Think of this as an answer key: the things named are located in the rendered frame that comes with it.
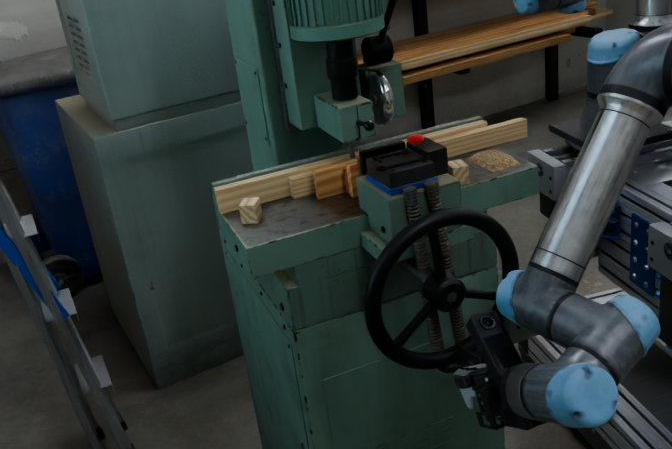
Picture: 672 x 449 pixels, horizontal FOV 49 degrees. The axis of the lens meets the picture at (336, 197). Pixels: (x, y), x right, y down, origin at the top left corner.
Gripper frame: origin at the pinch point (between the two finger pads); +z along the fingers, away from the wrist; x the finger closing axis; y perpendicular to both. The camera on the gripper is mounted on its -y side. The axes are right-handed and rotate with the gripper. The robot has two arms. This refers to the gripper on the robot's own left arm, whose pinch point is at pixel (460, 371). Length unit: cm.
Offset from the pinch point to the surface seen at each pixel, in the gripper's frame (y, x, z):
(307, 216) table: -32.8, -13.0, 15.4
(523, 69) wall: -115, 230, 285
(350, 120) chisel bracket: -47.9, -0.2, 13.0
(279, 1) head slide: -74, -6, 16
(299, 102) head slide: -56, -5, 24
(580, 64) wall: -112, 280, 293
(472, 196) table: -27.8, 18.3, 11.3
